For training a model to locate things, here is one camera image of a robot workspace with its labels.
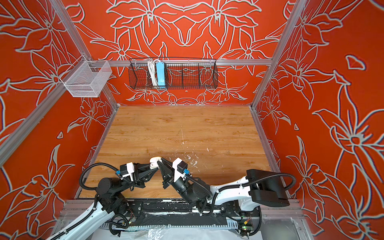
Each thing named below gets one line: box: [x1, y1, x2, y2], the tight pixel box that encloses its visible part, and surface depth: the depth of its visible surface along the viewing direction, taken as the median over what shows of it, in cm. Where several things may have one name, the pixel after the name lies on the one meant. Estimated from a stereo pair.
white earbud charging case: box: [149, 156, 163, 170], surface depth 61 cm
